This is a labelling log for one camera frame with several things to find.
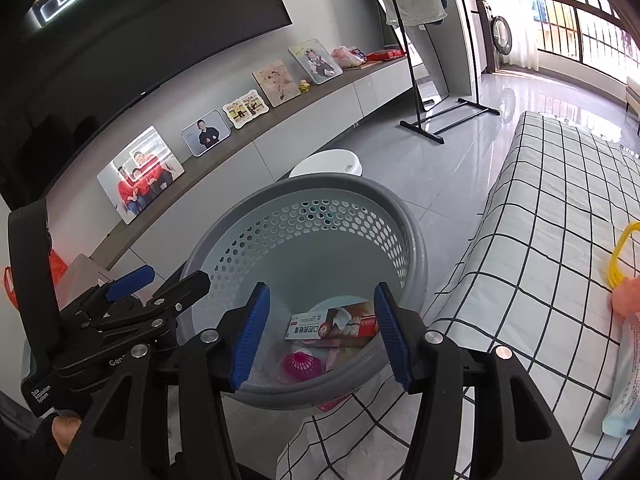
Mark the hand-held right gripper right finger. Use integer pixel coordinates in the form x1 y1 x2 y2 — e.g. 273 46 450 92
372 281 583 480

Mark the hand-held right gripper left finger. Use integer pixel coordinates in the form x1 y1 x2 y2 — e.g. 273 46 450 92
55 281 272 480

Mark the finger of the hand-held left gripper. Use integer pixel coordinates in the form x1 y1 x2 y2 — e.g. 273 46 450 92
60 266 155 318
92 270 212 334

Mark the long red cardboard box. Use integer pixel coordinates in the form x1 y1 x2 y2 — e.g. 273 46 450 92
285 301 378 348

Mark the pink mesh plastic cup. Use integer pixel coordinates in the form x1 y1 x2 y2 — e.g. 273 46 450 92
284 351 323 380

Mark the grey perforated plastic basket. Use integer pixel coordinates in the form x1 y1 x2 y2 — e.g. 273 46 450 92
177 173 429 407

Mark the yellow ring peach toy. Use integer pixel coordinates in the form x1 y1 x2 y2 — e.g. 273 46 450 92
606 222 640 320

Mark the white wet wipes packet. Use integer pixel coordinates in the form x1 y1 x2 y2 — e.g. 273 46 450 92
601 312 640 438

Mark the person's left forearm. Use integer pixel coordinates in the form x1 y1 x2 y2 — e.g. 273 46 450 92
0 390 63 480

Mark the person's left hand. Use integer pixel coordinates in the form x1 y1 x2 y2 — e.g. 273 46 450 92
50 416 83 456

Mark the white checked tablecloth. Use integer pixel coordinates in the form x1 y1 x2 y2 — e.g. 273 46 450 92
275 110 640 480

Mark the white round plastic stool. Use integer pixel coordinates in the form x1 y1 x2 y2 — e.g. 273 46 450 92
288 149 363 179

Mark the grey wood-topped media cabinet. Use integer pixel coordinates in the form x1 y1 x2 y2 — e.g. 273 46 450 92
92 52 416 281

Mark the black clothes rack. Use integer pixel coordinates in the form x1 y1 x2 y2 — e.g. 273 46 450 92
375 0 501 146

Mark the wooden children photo panel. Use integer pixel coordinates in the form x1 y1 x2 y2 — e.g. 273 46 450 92
251 60 302 107

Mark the large black television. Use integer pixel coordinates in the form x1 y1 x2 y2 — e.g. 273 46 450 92
0 0 293 208

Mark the pink plastic bag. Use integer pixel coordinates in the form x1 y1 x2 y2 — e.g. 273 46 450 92
331 46 368 70

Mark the white tall cabinet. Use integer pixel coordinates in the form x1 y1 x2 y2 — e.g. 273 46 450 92
450 0 488 101

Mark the front-loading washing machine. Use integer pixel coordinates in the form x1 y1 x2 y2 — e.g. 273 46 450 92
477 0 513 73

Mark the white sheer curtain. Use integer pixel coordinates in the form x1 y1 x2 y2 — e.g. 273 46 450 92
505 0 543 71

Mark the black framed balcony window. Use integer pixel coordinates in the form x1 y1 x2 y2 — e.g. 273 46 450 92
527 0 640 78

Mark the red handled carrier bag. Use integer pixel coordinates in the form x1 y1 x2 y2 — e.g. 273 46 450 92
4 250 69 307

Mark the large family photo frame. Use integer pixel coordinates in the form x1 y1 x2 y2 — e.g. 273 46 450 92
96 126 185 225

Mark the man portrait photo frame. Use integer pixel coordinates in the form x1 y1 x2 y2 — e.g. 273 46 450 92
181 110 231 157

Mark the scalloped collage photo frame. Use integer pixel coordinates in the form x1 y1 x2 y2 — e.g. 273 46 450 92
222 89 271 130

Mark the baby portrait photo frame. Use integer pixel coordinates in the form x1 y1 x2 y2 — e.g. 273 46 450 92
289 38 344 86

